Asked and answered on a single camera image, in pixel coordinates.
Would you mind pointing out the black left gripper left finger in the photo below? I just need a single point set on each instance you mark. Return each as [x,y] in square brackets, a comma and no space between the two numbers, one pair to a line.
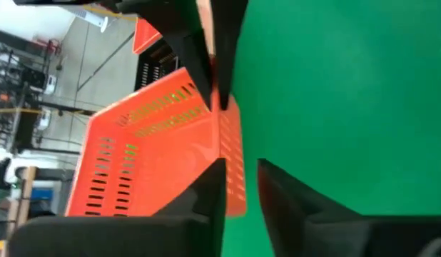
[135,239]

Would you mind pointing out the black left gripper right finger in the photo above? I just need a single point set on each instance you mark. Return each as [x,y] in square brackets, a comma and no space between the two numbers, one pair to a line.
[331,239]

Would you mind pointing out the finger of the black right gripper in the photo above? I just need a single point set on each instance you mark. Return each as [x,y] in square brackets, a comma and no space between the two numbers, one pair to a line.
[177,21]
[229,35]

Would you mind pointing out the small orange plastic basket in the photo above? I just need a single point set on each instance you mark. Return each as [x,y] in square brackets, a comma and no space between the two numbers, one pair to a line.
[145,35]

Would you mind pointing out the small black plastic basket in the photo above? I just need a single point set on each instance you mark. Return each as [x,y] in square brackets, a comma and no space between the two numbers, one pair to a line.
[152,68]

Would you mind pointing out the large orange plastic basket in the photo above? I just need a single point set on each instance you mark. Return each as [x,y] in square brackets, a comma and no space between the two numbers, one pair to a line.
[163,160]

